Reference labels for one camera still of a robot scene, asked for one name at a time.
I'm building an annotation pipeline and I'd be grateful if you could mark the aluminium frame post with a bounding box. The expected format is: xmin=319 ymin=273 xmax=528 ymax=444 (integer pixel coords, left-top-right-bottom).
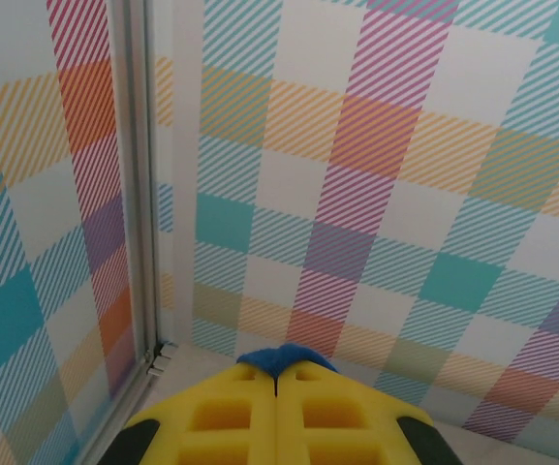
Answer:
xmin=109 ymin=0 xmax=176 ymax=379

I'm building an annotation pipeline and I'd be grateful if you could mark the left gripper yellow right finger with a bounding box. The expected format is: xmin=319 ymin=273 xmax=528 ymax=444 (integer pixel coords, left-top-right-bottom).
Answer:
xmin=277 ymin=363 xmax=462 ymax=465

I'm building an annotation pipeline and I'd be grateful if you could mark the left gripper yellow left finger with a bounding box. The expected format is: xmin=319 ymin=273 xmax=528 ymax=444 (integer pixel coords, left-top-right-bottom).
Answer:
xmin=97 ymin=362 xmax=278 ymax=465

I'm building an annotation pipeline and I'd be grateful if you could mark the blue t-shirt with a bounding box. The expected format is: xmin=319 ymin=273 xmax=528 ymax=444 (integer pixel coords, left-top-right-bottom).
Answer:
xmin=236 ymin=343 xmax=341 ymax=384

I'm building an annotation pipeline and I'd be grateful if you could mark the aluminium table side rail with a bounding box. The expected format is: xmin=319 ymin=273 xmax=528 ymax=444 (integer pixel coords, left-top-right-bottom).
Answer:
xmin=78 ymin=360 xmax=164 ymax=465

